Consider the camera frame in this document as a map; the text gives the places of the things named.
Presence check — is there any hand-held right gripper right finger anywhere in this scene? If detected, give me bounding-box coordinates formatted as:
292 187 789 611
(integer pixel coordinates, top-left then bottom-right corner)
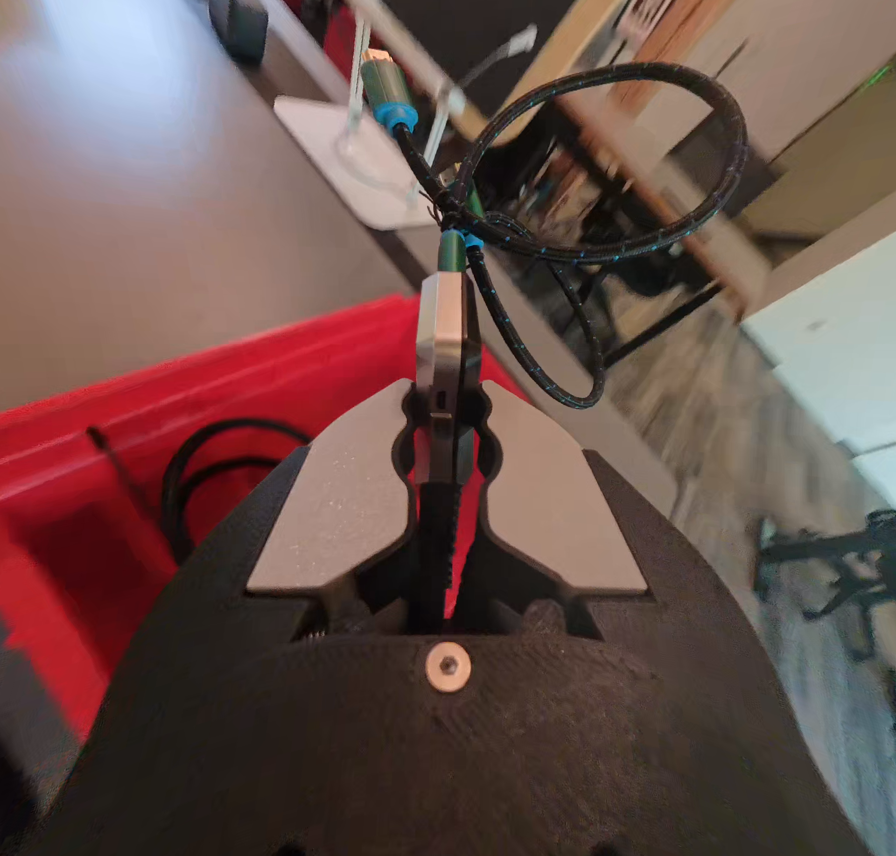
454 379 650 619

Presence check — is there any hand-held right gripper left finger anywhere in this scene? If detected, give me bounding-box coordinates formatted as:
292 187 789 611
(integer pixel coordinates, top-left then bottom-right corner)
245 378 441 619

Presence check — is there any grey adapter hub with cable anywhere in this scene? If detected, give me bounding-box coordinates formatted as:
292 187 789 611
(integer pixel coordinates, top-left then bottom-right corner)
161 271 485 634

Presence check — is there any red plastic bin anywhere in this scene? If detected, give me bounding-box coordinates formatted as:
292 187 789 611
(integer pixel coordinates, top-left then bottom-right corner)
0 295 534 743

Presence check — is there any green-plug braided hdmi cable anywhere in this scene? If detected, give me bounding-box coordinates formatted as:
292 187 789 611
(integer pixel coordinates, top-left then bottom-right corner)
362 47 750 410

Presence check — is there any black office chair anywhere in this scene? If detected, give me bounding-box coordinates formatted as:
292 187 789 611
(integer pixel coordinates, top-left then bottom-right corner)
754 509 896 662

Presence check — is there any grey cube adapter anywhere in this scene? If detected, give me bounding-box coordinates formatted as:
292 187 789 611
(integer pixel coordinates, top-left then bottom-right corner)
209 0 271 67

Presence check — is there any black board with wooden rim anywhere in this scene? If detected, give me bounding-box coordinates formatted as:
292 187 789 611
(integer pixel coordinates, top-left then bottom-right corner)
308 0 655 151

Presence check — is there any white clip with thin wire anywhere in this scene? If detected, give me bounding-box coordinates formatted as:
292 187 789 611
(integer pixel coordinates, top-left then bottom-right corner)
448 24 540 95

